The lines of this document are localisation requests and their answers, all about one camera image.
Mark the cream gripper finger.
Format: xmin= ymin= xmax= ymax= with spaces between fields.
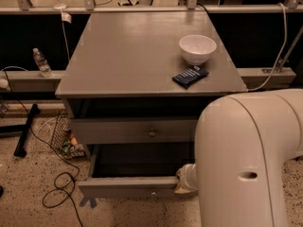
xmin=174 ymin=168 xmax=189 ymax=194

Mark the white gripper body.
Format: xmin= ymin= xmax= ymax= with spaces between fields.
xmin=183 ymin=164 xmax=198 ymax=192

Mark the grey drawer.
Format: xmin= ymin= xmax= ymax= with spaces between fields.
xmin=79 ymin=142 xmax=194 ymax=198
xmin=69 ymin=118 xmax=197 ymax=145

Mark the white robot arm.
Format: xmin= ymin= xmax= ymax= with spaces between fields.
xmin=177 ymin=89 xmax=303 ymax=227

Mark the grey top drawer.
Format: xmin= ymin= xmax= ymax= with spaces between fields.
xmin=69 ymin=118 xmax=197 ymax=145

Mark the grey drawer cabinet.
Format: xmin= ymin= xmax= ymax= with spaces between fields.
xmin=55 ymin=10 xmax=248 ymax=163

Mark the dark blue snack packet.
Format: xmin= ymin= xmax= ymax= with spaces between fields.
xmin=172 ymin=65 xmax=208 ymax=89

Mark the blue tape cross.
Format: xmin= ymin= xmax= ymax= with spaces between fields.
xmin=80 ymin=197 xmax=97 ymax=209

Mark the white ceramic bowl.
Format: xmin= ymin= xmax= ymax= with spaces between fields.
xmin=179 ymin=35 xmax=217 ymax=65

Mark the black bar on floor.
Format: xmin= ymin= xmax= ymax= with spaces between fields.
xmin=13 ymin=103 xmax=40 ymax=158

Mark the clear plastic water bottle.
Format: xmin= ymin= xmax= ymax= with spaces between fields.
xmin=32 ymin=48 xmax=52 ymax=78

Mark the grey metal railing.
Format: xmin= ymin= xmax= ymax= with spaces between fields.
xmin=0 ymin=0 xmax=303 ymax=94

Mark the black floor cable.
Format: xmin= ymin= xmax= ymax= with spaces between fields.
xmin=2 ymin=69 xmax=84 ymax=227

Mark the wire mesh basket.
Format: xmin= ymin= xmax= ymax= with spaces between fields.
xmin=50 ymin=115 xmax=85 ymax=160

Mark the white hanging cable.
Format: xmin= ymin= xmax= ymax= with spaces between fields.
xmin=246 ymin=2 xmax=289 ymax=93

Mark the white lamp with cord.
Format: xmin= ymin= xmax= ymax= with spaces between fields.
xmin=54 ymin=0 xmax=72 ymax=60

